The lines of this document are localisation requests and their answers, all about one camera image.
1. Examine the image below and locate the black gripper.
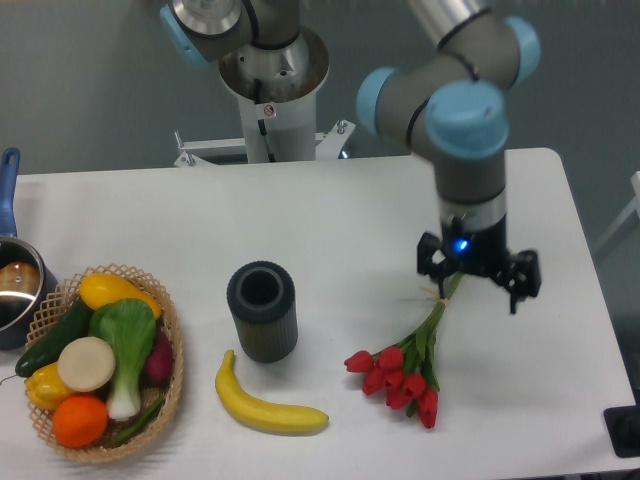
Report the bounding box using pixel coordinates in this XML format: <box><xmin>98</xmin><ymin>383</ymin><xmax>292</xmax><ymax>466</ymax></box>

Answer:
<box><xmin>416</xmin><ymin>216</ymin><xmax>541</xmax><ymax>315</ymax></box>

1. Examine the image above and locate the red tulip bouquet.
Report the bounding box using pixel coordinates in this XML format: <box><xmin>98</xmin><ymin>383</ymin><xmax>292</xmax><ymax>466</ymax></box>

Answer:
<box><xmin>343</xmin><ymin>273</ymin><xmax>463</xmax><ymax>430</ymax></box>

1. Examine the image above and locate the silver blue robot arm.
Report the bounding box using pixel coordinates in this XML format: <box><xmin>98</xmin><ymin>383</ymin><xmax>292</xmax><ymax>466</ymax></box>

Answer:
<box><xmin>160</xmin><ymin>1</ymin><xmax>541</xmax><ymax>304</ymax></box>

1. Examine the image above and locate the dark grey ribbed vase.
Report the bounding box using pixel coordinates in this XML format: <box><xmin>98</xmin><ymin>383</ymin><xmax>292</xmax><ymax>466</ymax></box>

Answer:
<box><xmin>226</xmin><ymin>260</ymin><xmax>298</xmax><ymax>364</ymax></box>

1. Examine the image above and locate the black device at table edge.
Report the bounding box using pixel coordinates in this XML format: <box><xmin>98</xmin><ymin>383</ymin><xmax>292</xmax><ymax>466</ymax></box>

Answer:
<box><xmin>603</xmin><ymin>405</ymin><xmax>639</xmax><ymax>458</ymax></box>

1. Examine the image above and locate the yellow banana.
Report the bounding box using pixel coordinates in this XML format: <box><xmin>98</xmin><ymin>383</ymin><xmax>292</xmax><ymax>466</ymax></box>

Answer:
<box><xmin>214</xmin><ymin>350</ymin><xmax>329</xmax><ymax>435</ymax></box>

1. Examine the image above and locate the purple sweet potato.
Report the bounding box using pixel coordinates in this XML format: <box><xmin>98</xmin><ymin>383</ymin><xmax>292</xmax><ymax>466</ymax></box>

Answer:
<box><xmin>143</xmin><ymin>329</ymin><xmax>173</xmax><ymax>384</ymax></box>

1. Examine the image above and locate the green bok choy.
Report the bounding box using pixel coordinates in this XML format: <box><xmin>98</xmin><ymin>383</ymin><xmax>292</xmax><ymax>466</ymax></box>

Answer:
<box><xmin>89</xmin><ymin>299</ymin><xmax>156</xmax><ymax>421</ymax></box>

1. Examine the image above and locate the green bean pod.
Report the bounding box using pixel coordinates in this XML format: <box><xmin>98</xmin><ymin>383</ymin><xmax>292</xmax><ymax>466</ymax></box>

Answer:
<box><xmin>106</xmin><ymin>396</ymin><xmax>164</xmax><ymax>449</ymax></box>

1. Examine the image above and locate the yellow squash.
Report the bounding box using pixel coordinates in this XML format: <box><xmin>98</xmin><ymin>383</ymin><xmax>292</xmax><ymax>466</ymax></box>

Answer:
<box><xmin>79</xmin><ymin>273</ymin><xmax>162</xmax><ymax>320</ymax></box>

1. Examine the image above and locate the green cucumber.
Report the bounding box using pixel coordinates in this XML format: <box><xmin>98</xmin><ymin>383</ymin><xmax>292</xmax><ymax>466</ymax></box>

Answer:
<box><xmin>15</xmin><ymin>299</ymin><xmax>93</xmax><ymax>378</ymax></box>

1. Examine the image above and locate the beige round bun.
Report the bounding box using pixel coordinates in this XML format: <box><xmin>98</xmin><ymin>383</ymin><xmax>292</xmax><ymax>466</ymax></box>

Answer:
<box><xmin>57</xmin><ymin>336</ymin><xmax>115</xmax><ymax>393</ymax></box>

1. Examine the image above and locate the woven wicker basket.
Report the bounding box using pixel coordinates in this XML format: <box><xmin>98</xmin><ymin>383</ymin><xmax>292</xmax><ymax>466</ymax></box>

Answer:
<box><xmin>26</xmin><ymin>263</ymin><xmax>184</xmax><ymax>463</ymax></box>

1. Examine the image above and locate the orange fruit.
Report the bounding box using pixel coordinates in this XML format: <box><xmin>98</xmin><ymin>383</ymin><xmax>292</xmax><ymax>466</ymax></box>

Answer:
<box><xmin>52</xmin><ymin>395</ymin><xmax>109</xmax><ymax>448</ymax></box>

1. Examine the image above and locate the yellow bell pepper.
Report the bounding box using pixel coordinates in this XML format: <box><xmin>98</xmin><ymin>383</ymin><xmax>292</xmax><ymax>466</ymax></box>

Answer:
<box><xmin>25</xmin><ymin>362</ymin><xmax>75</xmax><ymax>411</ymax></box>

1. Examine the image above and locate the white frame at right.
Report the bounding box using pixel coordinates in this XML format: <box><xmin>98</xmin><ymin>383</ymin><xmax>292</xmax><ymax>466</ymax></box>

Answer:
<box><xmin>594</xmin><ymin>171</ymin><xmax>639</xmax><ymax>255</ymax></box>

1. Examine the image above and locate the blue handled saucepan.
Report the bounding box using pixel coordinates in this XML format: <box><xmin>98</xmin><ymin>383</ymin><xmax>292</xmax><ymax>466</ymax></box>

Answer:
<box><xmin>1</xmin><ymin>147</ymin><xmax>57</xmax><ymax>350</ymax></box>

